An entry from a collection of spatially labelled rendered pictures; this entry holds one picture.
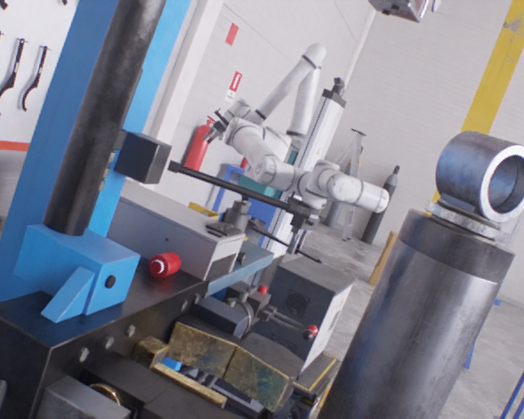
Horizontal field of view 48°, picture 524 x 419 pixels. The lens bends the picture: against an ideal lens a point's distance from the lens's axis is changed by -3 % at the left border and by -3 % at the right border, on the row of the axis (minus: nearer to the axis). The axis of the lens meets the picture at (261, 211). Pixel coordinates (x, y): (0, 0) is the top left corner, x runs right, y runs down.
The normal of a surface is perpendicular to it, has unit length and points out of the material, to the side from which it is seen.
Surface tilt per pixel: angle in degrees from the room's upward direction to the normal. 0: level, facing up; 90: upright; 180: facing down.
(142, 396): 0
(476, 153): 70
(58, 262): 90
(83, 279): 45
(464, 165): 93
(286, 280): 90
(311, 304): 90
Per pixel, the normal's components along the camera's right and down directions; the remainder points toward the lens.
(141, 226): -0.27, 0.05
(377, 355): -0.66, -0.15
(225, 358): -0.03, 0.14
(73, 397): 0.36, -0.92
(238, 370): -0.49, -0.05
